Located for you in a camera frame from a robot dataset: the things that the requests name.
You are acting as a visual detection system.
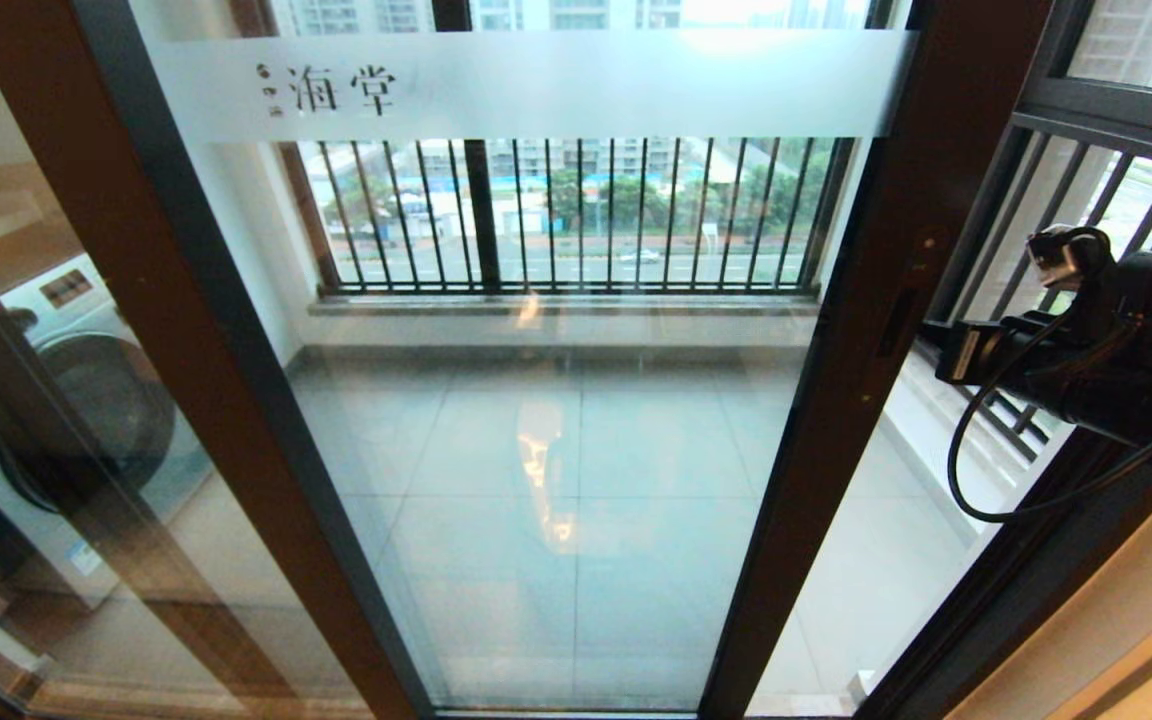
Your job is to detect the sliding glass door brown frame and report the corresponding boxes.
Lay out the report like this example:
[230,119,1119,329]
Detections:
[0,0,1057,720]

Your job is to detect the grey stone window sill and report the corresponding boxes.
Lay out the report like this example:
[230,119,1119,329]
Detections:
[311,297,819,321]
[896,345,1037,473]

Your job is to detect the dark brown door jamb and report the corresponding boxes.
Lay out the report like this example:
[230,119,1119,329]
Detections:
[856,430,1152,720]

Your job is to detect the black window guard railing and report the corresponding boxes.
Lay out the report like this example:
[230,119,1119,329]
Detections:
[921,112,1152,466]
[281,138,855,301]

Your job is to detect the white front-load washing machine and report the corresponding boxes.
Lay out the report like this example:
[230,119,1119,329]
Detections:
[0,250,214,611]

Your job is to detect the light wooden shelf board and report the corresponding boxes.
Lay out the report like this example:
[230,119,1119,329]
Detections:
[0,190,49,253]

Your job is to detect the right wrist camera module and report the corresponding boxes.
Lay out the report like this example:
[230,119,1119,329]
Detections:
[1026,225,1115,293]

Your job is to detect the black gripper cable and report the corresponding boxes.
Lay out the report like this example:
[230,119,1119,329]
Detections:
[946,225,1152,524]

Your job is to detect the dark window frame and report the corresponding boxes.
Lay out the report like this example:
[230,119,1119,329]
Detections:
[231,0,902,301]
[926,0,1152,326]

